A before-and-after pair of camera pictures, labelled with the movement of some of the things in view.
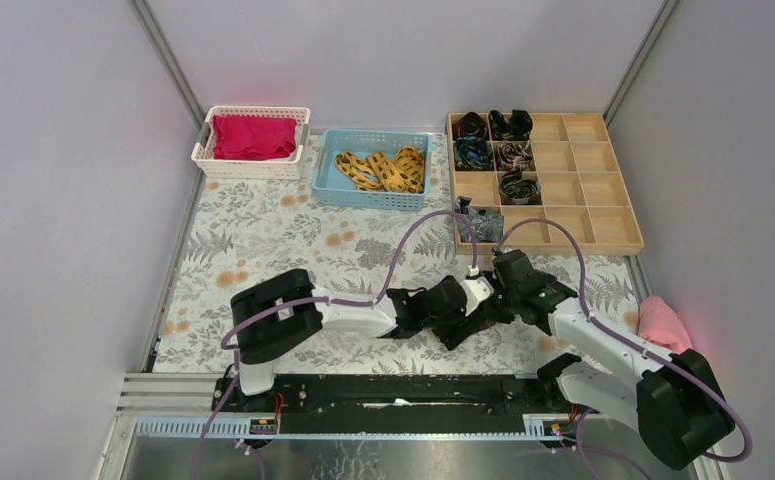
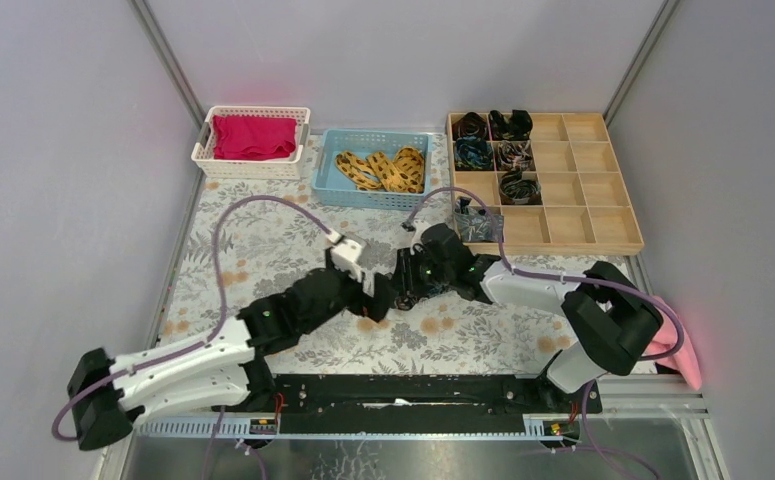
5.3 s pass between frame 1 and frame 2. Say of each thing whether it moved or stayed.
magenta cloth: stayed
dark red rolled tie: stayed
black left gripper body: moved
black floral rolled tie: stayed
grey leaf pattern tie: stayed
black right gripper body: moved
